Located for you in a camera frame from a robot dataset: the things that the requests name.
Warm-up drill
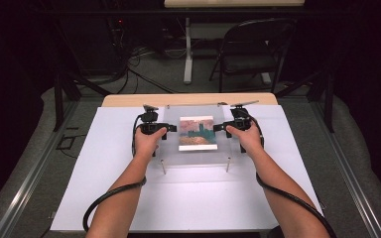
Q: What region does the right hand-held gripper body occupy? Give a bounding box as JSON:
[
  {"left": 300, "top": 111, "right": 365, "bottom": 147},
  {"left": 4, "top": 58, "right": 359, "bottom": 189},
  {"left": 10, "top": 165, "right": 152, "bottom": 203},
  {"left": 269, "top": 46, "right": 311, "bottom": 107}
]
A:
[{"left": 222, "top": 100, "right": 260, "bottom": 132}]

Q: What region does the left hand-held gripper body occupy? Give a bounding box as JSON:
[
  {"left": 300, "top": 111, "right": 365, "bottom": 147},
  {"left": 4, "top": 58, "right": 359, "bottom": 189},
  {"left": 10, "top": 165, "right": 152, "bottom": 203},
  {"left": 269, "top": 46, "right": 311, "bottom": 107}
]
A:
[{"left": 139, "top": 104, "right": 170, "bottom": 136}]

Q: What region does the painting print with white border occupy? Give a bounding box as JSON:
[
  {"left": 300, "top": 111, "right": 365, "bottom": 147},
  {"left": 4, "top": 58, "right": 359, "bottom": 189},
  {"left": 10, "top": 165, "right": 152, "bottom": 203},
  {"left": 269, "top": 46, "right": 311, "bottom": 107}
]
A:
[{"left": 178, "top": 115, "right": 219, "bottom": 153}]

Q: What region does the clear acrylic photo frame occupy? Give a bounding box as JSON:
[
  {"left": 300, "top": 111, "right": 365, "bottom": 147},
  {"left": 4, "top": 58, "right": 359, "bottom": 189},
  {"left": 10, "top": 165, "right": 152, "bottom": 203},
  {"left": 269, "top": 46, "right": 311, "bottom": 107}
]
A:
[{"left": 158, "top": 102, "right": 235, "bottom": 176}]

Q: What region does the person's left hand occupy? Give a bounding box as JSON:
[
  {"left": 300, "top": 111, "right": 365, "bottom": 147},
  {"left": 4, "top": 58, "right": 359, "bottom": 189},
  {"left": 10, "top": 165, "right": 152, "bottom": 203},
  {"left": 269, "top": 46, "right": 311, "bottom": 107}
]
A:
[{"left": 133, "top": 127, "right": 169, "bottom": 160}]

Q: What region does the person's right hand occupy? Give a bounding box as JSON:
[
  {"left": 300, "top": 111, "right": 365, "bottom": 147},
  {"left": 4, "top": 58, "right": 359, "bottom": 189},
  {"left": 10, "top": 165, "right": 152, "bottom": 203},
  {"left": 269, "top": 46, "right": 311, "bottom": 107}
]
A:
[{"left": 225, "top": 123, "right": 265, "bottom": 160}]

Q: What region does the wooden table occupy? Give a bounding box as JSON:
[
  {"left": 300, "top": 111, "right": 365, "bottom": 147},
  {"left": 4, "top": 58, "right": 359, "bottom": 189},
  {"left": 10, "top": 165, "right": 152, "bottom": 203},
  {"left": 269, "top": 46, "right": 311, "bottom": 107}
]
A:
[{"left": 101, "top": 92, "right": 279, "bottom": 108}]

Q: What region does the black folding chair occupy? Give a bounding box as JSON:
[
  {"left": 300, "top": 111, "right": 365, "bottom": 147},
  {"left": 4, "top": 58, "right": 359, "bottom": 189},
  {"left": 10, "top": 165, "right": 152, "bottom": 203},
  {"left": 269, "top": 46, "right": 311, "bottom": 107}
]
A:
[{"left": 208, "top": 18, "right": 299, "bottom": 94}]

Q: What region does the white table mat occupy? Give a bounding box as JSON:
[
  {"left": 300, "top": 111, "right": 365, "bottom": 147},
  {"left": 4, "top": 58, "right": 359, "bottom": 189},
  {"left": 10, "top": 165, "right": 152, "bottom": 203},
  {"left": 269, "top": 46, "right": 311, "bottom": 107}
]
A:
[{"left": 50, "top": 104, "right": 325, "bottom": 232}]

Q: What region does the light desk with white legs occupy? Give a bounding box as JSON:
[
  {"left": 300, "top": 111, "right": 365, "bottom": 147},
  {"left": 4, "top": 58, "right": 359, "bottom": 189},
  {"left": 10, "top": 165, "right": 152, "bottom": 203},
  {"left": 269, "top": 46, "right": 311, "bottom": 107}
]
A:
[{"left": 163, "top": 0, "right": 308, "bottom": 86}]

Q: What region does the black metal stand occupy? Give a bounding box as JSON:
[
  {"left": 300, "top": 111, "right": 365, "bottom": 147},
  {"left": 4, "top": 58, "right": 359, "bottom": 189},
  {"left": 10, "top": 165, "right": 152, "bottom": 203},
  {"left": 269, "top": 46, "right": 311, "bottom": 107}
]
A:
[
  {"left": 53, "top": 69, "right": 112, "bottom": 133},
  {"left": 275, "top": 67, "right": 335, "bottom": 134}
]

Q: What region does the dark equipment with red light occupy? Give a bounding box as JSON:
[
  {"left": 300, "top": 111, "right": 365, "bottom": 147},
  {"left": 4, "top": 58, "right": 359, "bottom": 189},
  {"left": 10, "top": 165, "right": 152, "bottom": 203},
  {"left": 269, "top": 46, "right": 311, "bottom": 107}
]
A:
[{"left": 106, "top": 15, "right": 127, "bottom": 46}]

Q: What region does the black floor cable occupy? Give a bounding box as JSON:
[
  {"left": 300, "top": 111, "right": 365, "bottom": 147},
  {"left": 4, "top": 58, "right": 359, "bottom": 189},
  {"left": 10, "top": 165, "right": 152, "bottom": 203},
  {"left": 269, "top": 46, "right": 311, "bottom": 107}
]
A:
[{"left": 116, "top": 63, "right": 177, "bottom": 95}]

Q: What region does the left hand-held gripper black cable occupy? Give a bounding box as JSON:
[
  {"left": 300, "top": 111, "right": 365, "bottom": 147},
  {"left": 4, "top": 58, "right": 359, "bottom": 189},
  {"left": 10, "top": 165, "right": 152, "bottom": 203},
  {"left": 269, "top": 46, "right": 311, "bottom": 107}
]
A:
[{"left": 82, "top": 113, "right": 148, "bottom": 234}]

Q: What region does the hand-held gripper black cable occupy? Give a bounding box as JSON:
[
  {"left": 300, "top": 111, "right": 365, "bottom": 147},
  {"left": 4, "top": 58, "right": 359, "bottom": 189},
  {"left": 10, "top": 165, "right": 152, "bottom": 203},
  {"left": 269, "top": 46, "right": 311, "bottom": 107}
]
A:
[
  {"left": 82, "top": 113, "right": 148, "bottom": 234},
  {"left": 248, "top": 112, "right": 338, "bottom": 238}
]

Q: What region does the right hand-held gripper black cable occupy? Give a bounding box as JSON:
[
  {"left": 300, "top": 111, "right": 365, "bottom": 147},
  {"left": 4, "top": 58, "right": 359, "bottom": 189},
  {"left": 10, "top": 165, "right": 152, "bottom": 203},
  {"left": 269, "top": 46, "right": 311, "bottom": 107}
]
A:
[{"left": 248, "top": 112, "right": 338, "bottom": 238}]

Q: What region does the aluminium rail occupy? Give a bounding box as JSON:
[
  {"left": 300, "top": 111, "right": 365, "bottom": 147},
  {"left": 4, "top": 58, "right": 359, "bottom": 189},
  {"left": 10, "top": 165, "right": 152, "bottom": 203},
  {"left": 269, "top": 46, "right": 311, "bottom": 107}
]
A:
[
  {"left": 310, "top": 98, "right": 381, "bottom": 238},
  {"left": 0, "top": 98, "right": 81, "bottom": 238}
]

